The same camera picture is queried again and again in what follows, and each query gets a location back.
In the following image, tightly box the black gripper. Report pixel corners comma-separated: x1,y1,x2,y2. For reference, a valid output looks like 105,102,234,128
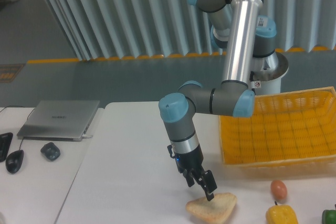
167,145,217,201

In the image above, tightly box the triangular toasted bread slice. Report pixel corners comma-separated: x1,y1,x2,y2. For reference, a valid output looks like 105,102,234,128
185,193,237,224

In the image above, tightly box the black mouse cable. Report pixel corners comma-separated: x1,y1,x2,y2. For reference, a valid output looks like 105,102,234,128
0,105,37,151

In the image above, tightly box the yellow wicker basket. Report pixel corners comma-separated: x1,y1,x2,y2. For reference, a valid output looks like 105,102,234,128
219,87,335,167

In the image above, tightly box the white laptop cable plug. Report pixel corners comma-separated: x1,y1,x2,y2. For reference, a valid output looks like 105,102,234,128
82,134,93,139

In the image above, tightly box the black keyboard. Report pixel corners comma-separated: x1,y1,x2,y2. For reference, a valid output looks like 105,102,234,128
0,132,13,162

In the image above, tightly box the silver laptop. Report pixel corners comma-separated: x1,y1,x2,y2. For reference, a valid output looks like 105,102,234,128
17,100,100,142

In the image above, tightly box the yellow bell pepper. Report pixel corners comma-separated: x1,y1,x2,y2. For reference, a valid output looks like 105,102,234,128
265,201,298,224

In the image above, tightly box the black earbud case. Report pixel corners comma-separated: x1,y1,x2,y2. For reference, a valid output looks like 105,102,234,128
40,142,60,161

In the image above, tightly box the brown egg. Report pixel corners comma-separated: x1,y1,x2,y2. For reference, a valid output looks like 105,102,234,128
270,180,288,200

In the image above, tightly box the black computer mouse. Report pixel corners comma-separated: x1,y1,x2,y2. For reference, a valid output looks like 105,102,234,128
5,150,24,174

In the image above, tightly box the green bell pepper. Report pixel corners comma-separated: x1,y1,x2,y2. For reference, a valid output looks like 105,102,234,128
321,209,336,224

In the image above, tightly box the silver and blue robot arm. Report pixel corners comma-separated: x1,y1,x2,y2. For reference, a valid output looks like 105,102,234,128
159,0,264,200

